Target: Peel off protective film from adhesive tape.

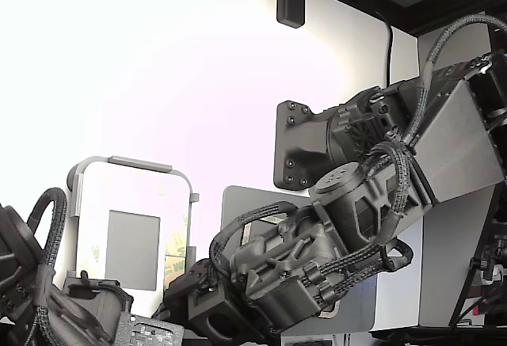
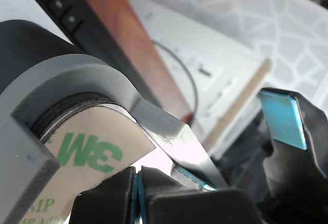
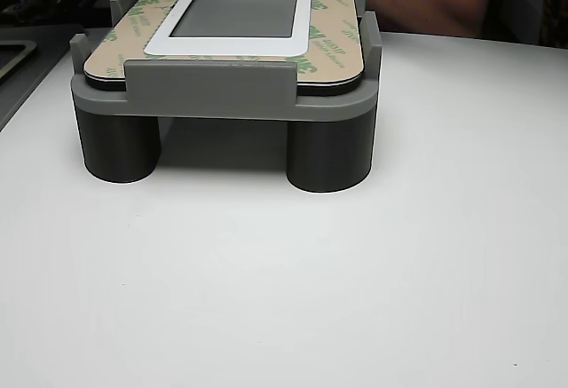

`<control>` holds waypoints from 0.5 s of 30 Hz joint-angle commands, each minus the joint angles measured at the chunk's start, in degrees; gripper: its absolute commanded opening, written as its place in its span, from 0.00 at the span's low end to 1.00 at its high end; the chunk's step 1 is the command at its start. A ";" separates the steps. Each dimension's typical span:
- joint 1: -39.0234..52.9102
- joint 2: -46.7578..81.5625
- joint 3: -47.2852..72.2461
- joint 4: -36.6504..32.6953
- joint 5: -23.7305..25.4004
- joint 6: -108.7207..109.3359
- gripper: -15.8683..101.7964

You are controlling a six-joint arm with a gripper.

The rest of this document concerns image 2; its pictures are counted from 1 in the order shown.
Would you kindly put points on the blue-padded gripper jaw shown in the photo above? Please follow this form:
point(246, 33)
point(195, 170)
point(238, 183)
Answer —
point(187, 179)
point(284, 119)

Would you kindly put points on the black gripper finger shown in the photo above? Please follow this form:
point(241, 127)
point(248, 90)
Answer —
point(192, 208)
point(107, 201)

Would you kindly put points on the tan 3M protective film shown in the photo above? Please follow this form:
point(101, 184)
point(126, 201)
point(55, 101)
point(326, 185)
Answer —
point(77, 121)

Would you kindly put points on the beige wooden stick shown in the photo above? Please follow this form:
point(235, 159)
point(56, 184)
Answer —
point(243, 101)

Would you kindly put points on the white paper box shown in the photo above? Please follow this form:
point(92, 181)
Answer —
point(217, 55)

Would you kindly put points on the white lattice pattern sheet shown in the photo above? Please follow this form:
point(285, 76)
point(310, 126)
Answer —
point(256, 16)

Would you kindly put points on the red-brown wooden strip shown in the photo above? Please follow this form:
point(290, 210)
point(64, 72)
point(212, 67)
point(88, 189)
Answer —
point(123, 29)

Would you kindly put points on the black keyboard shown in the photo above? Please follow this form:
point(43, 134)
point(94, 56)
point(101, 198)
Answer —
point(77, 16)

